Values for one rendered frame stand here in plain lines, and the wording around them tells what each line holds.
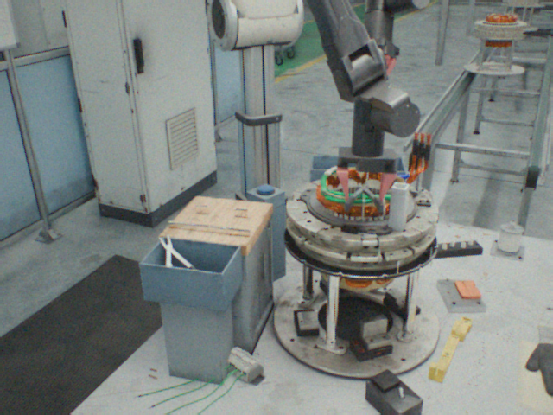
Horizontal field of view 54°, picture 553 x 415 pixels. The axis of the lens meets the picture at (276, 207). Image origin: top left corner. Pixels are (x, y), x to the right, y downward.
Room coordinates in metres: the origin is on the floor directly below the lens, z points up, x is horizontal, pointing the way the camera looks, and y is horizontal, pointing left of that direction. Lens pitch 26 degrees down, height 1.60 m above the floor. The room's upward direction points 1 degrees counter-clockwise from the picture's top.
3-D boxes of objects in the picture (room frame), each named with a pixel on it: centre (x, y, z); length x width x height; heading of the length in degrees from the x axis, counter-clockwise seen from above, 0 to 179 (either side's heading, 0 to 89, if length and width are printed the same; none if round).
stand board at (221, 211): (1.06, 0.13, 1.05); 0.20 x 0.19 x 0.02; 165
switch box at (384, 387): (0.79, -0.22, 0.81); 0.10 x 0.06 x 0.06; 31
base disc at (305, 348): (1.05, -0.18, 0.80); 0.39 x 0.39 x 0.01
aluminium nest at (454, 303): (1.14, -0.46, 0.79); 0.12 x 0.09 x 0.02; 179
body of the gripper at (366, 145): (0.92, -0.16, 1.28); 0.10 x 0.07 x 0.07; 83
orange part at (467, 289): (1.15, -0.48, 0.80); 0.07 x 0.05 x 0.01; 179
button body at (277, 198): (1.27, 0.03, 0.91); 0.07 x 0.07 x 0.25; 44
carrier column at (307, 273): (1.12, -0.07, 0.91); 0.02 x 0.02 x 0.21
